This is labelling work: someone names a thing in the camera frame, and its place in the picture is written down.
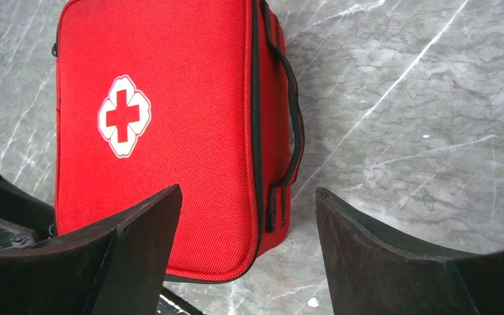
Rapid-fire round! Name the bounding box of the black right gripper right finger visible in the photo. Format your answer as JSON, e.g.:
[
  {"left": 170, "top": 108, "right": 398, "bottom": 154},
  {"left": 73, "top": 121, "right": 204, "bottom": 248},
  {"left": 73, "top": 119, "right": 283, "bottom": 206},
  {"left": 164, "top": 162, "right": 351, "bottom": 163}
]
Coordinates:
[{"left": 316, "top": 188, "right": 504, "bottom": 314}]

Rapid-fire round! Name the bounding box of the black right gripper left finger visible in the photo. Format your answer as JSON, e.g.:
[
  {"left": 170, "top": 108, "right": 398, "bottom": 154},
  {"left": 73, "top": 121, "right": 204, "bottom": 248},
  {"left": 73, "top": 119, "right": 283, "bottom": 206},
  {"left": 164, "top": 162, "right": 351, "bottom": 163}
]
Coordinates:
[{"left": 0, "top": 184, "right": 182, "bottom": 314}]

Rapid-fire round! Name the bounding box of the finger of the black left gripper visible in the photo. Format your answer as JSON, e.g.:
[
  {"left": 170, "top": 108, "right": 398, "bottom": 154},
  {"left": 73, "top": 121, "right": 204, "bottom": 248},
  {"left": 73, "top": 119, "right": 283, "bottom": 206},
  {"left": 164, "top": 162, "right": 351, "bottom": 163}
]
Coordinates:
[{"left": 0, "top": 174, "right": 56, "bottom": 250}]

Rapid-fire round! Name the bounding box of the red medicine kit case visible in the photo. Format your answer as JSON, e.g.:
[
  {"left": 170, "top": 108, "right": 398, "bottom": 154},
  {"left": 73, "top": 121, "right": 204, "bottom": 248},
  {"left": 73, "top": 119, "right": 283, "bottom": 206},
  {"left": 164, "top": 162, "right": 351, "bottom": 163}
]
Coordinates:
[{"left": 52, "top": 1, "right": 305, "bottom": 284}]

